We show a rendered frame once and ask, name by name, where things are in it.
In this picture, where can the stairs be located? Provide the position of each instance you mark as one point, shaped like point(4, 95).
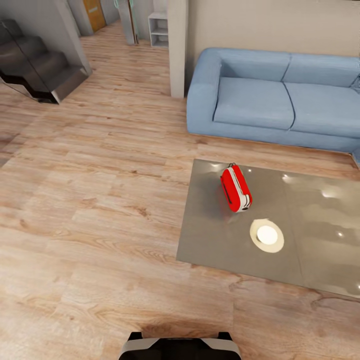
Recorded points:
point(28, 67)

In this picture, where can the coffee table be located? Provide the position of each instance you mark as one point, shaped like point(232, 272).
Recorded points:
point(300, 229)

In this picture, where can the standing mirror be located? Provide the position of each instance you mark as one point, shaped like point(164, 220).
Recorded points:
point(131, 34)

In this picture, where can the radio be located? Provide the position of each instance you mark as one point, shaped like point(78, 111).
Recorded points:
point(235, 188)

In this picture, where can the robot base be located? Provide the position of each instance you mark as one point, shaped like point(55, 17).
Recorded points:
point(138, 348)

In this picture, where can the sofa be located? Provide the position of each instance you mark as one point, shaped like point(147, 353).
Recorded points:
point(299, 100)

